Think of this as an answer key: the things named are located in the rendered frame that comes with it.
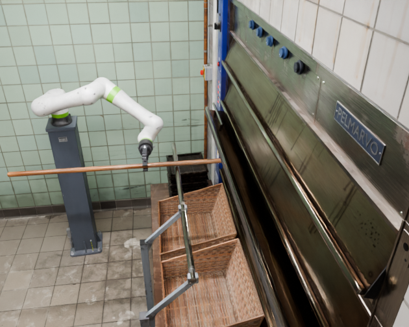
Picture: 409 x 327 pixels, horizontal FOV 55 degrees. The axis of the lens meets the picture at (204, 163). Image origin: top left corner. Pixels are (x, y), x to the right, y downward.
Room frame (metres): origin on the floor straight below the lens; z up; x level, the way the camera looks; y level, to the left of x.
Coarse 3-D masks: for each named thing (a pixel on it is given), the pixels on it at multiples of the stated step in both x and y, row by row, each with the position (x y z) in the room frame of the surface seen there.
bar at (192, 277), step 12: (180, 180) 1.90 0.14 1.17; (180, 192) 1.77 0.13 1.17; (180, 204) 1.67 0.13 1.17; (180, 216) 1.64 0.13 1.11; (144, 240) 1.63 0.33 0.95; (144, 252) 1.60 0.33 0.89; (192, 252) 1.32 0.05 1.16; (144, 264) 1.60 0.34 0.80; (192, 264) 1.24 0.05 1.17; (144, 276) 1.60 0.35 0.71; (192, 276) 1.16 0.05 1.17; (180, 288) 1.16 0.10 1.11; (168, 300) 1.15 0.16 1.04; (144, 312) 1.16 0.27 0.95; (156, 312) 1.14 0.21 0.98; (144, 324) 1.12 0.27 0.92
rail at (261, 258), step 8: (208, 112) 2.27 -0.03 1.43; (216, 128) 2.04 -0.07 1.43; (216, 136) 1.94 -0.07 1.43; (224, 152) 1.76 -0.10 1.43; (224, 160) 1.69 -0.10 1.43; (232, 176) 1.53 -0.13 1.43; (232, 184) 1.48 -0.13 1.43; (240, 200) 1.35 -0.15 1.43; (240, 208) 1.31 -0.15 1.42; (248, 216) 1.24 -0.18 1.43; (248, 224) 1.19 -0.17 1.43; (256, 240) 1.10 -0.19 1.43; (256, 248) 1.06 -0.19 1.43; (264, 264) 0.98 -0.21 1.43; (264, 272) 0.94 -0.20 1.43; (272, 280) 0.91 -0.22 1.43; (272, 288) 0.87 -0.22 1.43; (272, 296) 0.85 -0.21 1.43; (280, 304) 0.81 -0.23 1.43; (280, 312) 0.78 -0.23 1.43; (280, 320) 0.76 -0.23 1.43
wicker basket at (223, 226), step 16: (192, 192) 2.31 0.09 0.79; (224, 192) 2.23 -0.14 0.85; (160, 208) 2.29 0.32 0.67; (176, 208) 2.30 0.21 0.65; (192, 208) 2.31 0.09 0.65; (224, 208) 2.12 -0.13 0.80; (160, 224) 2.04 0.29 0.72; (176, 224) 2.20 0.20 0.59; (192, 224) 2.20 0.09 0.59; (208, 224) 2.20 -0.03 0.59; (224, 224) 2.02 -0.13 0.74; (160, 240) 1.88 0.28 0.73; (176, 240) 2.04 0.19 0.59; (192, 240) 2.03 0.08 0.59; (208, 240) 1.79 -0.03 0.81; (224, 240) 1.93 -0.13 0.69; (160, 256) 1.75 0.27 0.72; (176, 256) 1.77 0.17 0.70
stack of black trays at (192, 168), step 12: (168, 156) 2.63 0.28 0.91; (180, 156) 2.64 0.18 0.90; (192, 156) 2.64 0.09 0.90; (168, 168) 2.49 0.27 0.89; (180, 168) 2.47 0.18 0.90; (192, 168) 2.47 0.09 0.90; (204, 168) 2.47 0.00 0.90; (168, 180) 2.54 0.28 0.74; (192, 180) 2.40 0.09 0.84; (204, 180) 2.42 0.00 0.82
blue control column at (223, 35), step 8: (224, 0) 2.46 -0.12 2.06; (224, 8) 2.46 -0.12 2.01; (224, 16) 2.46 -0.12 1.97; (224, 24) 2.46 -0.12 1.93; (224, 32) 2.46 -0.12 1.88; (224, 40) 2.46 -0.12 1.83; (224, 48) 2.46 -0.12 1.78; (224, 56) 2.46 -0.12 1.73; (224, 72) 2.46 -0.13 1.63; (224, 80) 2.46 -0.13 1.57; (224, 88) 2.46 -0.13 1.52; (224, 96) 2.46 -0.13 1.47; (216, 152) 2.58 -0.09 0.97; (216, 168) 2.57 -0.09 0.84
